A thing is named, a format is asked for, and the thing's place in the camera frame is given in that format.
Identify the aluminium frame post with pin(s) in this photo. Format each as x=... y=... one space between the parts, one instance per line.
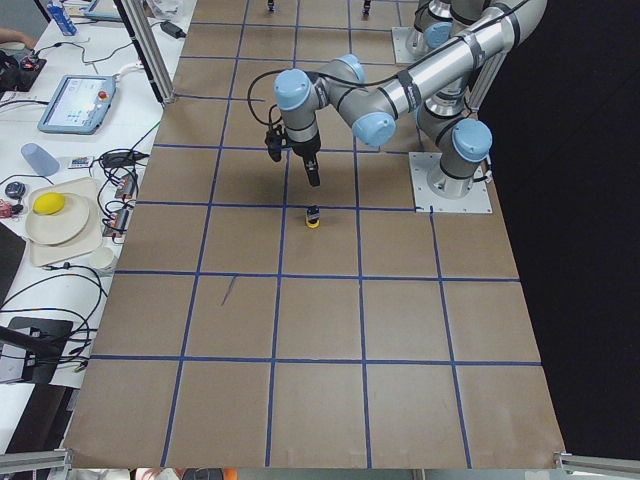
x=140 y=32

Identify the white paper cup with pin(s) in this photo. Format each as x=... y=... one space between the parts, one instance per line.
x=103 y=260

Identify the black power adapter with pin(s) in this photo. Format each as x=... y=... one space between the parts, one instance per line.
x=172 y=30

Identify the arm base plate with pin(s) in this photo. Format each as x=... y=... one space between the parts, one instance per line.
x=410 y=45
x=435 y=192

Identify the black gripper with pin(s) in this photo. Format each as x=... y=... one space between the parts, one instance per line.
x=306 y=149

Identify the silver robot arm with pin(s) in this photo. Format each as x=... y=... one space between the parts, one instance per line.
x=371 y=110
x=435 y=19

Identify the yellow lemon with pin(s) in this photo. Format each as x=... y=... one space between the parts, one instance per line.
x=49 y=203

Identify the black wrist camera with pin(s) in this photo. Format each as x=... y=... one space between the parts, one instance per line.
x=275 y=141

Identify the beige plate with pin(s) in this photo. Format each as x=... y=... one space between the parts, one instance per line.
x=60 y=227

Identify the blue white bottle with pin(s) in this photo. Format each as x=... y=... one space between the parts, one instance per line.
x=62 y=19

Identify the beige tray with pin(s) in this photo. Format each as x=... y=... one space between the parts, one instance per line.
x=89 y=238

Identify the yellow push button switch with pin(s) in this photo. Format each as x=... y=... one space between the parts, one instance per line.
x=312 y=217

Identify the teach pendant tablet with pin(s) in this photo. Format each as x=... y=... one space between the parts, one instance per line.
x=79 y=105

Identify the blue plastic cup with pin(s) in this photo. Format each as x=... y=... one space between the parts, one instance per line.
x=41 y=161

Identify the black monitor stand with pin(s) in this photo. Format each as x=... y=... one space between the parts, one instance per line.
x=31 y=349

